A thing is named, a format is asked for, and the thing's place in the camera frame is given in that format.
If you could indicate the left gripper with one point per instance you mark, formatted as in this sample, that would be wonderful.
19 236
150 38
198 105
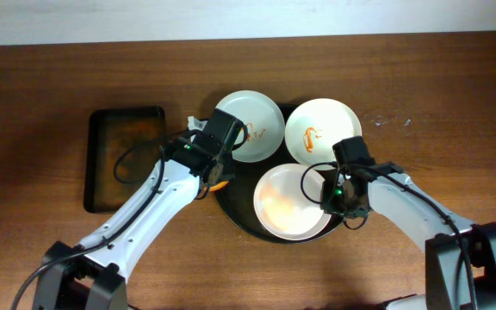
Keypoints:
218 170

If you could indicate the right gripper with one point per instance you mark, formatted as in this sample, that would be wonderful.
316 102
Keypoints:
349 207

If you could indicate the green orange sponge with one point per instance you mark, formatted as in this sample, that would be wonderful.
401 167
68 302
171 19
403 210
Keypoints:
218 186

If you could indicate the white plate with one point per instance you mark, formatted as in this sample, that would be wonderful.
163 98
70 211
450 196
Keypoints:
264 122
284 202
315 126

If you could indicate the white plate bottom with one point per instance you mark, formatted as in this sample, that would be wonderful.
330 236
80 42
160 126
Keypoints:
284 202

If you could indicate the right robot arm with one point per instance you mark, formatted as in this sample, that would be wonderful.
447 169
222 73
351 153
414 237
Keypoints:
460 255

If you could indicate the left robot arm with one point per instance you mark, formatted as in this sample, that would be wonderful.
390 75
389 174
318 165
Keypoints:
94 273

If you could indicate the black round tray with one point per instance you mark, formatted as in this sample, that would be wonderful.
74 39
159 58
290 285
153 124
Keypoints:
236 199

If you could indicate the black rectangular tray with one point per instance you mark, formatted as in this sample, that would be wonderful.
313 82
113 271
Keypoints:
122 150

